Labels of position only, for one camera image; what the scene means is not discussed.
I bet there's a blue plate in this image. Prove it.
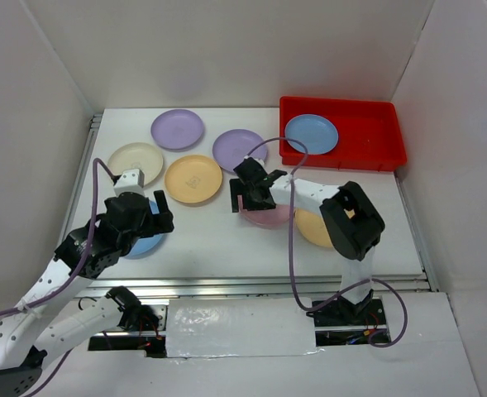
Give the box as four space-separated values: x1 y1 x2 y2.
122 199 165 261
284 114 339 155

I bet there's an orange plate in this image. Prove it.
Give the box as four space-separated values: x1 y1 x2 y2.
164 155 223 204
294 208 333 249

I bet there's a pink plate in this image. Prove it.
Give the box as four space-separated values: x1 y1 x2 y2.
241 205 289 228

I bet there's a purple plate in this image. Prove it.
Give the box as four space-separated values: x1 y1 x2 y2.
212 129 264 174
150 109 205 151

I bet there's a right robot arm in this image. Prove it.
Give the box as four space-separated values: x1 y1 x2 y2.
230 156 385 324

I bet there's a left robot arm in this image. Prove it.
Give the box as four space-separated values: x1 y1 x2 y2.
0 190 174 396

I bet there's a cream plate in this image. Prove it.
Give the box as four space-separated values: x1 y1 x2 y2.
107 142 164 187

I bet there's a white taped panel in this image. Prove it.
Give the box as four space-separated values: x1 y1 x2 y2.
165 298 317 358

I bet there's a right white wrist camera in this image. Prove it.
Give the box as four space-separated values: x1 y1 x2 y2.
244 155 265 167

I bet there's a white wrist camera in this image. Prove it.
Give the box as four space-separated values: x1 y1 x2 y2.
244 155 265 167
113 169 145 197

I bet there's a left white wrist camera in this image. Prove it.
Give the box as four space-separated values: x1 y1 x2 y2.
113 169 145 197

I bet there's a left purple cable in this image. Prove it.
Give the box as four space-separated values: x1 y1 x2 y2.
0 156 120 396

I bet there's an aluminium frame rail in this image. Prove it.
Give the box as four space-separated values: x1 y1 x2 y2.
63 108 435 299

